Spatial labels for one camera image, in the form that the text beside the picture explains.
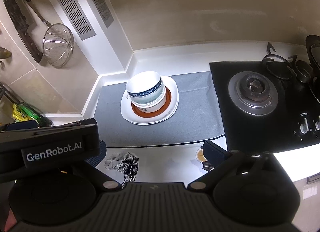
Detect teal ribbed bowl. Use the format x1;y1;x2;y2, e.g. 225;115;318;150
129;82;164;104

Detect blue patterned white bowl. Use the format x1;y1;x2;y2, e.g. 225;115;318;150
125;71;162;97

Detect white printed paper mat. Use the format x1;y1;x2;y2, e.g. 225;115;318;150
97;143;214;185

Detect plain white bowl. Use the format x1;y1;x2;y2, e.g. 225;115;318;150
132;87;167;113

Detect metal mesh strainer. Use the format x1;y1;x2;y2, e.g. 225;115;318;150
23;0;74;68

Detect brown round plate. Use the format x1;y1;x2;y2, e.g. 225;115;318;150
131;87;171;118

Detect metal ventilation grille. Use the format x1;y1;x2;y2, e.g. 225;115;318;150
57;0;96;40

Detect white floral square plate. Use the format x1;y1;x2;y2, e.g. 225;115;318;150
120;75;179;125

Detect black pan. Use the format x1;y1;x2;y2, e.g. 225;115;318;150
305;35;320;102

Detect grey counter mat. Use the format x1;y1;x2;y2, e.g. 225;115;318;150
94;72;225;147

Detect kitchen cleaver knife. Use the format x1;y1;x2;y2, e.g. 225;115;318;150
3;0;43;64

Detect black gas stove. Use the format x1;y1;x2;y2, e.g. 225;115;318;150
209;56;320;154

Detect green yellow package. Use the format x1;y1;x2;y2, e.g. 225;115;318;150
12;104;42;122

